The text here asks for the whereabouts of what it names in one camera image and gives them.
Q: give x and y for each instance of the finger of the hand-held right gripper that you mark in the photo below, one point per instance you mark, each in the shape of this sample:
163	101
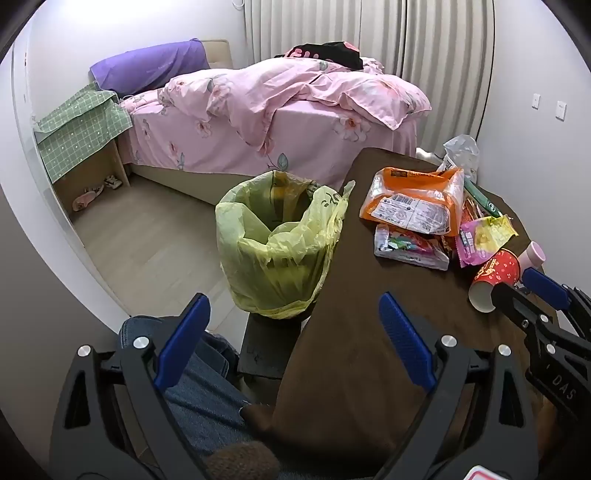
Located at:
545	282
512	301

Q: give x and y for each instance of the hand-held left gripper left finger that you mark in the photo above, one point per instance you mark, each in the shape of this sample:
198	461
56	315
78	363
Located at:
183	333

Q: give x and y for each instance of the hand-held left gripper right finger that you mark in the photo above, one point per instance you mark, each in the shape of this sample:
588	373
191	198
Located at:
406	333

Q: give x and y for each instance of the red paper cup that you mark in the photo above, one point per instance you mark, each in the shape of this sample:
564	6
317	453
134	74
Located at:
496	274

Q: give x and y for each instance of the pink yellow snack packet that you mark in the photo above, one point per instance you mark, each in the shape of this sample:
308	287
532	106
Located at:
480	240

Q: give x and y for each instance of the trash bin with yellow bag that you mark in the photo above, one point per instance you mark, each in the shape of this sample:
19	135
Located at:
277	240

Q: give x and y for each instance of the person's left forearm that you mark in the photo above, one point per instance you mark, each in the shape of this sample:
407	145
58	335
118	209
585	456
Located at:
240	461

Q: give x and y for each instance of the pink paper cup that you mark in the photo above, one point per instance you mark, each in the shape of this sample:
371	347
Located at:
531	256

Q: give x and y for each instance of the brown tablecloth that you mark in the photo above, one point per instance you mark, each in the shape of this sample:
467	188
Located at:
364	314

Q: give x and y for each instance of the person's leg in jeans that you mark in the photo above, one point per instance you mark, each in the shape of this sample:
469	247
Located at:
203	392

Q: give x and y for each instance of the white colourful wrapper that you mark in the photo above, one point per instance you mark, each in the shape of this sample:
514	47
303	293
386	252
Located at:
406	247

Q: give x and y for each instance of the green stick packet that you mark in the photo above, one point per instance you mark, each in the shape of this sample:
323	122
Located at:
482	199

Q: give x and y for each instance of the orange snack packet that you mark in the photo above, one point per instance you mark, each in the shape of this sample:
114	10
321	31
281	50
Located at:
411	203

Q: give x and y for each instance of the clear plastic bag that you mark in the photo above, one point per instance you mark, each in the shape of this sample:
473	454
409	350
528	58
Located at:
459	152

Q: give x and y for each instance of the pink slipper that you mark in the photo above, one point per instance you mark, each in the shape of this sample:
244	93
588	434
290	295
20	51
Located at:
87	197

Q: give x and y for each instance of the small white shoe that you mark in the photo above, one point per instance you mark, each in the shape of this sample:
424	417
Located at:
113	181

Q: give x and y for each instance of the wooden nightstand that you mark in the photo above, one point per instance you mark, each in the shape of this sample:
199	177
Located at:
108	161

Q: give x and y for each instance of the bed with pink floral sheet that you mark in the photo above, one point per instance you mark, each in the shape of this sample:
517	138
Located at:
184	138

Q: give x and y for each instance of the green checked cloth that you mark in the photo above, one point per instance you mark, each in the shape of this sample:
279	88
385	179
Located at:
78	124

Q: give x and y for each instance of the white pleated curtain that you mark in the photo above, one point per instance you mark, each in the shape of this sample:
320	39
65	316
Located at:
314	23
443	50

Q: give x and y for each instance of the pink floral duvet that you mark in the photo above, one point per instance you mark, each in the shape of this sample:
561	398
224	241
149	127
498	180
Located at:
286	92

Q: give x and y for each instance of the purple pillow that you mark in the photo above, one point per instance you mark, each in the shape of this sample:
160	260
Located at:
147	64

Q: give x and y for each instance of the black and pink garment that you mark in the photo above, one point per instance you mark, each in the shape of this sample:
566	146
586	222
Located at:
332	51

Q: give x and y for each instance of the white wall switch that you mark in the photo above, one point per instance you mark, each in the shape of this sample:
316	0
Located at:
535	101
561	110

